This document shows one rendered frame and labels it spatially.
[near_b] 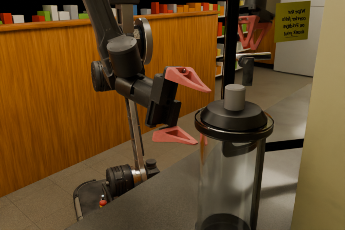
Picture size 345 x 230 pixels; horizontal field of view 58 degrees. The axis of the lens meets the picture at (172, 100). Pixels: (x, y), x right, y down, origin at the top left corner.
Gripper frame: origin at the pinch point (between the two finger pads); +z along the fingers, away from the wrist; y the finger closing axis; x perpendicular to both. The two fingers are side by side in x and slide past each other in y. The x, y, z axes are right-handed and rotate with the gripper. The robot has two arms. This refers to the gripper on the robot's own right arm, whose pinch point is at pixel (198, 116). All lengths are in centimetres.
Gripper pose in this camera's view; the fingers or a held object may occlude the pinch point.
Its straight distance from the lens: 54.2
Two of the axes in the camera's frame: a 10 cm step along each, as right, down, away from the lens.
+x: 6.4, -0.9, 7.6
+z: 7.4, 3.4, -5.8
